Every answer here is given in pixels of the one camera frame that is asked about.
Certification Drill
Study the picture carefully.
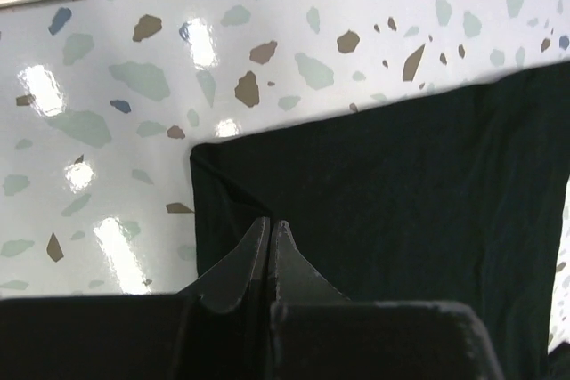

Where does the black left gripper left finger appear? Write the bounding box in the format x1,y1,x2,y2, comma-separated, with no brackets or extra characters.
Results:
1,218,270,379

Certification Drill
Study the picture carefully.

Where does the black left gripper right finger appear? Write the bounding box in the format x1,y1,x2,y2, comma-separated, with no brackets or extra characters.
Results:
268,222,504,379

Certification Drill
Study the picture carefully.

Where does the black t-shirt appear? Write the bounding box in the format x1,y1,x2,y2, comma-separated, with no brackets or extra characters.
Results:
190,63,569,379

